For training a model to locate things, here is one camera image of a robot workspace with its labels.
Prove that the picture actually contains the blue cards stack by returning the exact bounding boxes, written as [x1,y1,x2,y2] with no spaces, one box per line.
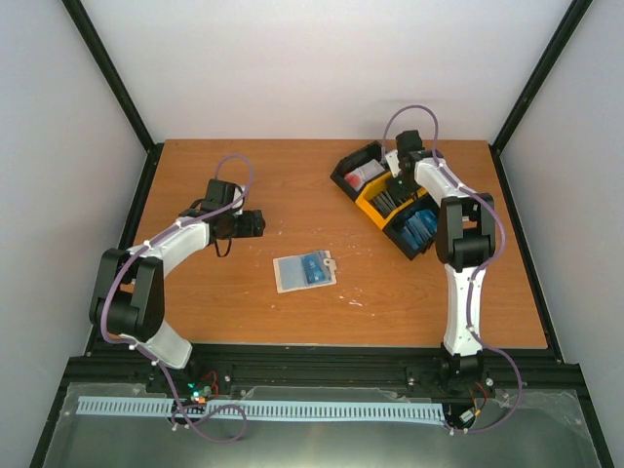
[399,210,437,250]

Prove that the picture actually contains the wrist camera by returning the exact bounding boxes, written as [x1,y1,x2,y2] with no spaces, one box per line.
[384,150,401,178]
[231,185,247,215]

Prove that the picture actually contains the right black frame post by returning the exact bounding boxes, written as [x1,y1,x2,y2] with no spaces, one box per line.
[490,0,595,152]

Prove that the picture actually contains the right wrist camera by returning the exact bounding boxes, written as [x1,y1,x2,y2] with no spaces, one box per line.
[384,150,401,178]

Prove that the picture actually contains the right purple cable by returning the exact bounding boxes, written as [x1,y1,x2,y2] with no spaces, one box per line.
[380,104,526,436]

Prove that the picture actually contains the black bin with blue cards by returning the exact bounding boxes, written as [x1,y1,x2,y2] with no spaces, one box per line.
[382,195,439,260]

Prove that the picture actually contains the red white cards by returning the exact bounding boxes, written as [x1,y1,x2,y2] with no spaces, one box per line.
[343,159,385,191]

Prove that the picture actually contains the yellow bin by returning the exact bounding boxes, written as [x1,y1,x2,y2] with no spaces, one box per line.
[355,171,428,230]

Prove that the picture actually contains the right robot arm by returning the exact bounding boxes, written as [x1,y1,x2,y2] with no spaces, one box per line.
[385,130,496,394]

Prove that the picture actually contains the light blue cable duct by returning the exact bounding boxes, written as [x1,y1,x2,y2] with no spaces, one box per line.
[75,396,445,425]

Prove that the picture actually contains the black aluminium rail base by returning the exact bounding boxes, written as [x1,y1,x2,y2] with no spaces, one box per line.
[58,341,589,401]

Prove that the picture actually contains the small electronics board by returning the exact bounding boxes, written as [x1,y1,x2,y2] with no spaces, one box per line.
[188,381,219,405]

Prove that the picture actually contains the blue VIP card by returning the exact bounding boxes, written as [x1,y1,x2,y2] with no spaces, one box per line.
[300,252,332,287]

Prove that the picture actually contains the dark grey cards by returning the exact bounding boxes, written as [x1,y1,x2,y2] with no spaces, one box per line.
[370,189,404,218]

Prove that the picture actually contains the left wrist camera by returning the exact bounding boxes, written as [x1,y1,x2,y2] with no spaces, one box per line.
[231,185,247,215]

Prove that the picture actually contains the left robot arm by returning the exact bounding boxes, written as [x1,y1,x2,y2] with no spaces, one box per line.
[90,178,265,393]

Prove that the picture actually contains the purple cable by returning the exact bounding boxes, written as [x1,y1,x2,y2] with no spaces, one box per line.
[99,153,255,444]
[380,104,526,436]

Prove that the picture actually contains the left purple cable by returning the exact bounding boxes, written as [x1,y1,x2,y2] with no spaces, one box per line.
[99,153,255,444]

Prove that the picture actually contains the left black frame post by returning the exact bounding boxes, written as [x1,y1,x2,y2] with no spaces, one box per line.
[60,0,157,153]

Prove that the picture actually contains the black frame post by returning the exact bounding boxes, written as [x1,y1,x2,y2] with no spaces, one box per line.
[60,0,157,153]
[490,0,595,152]

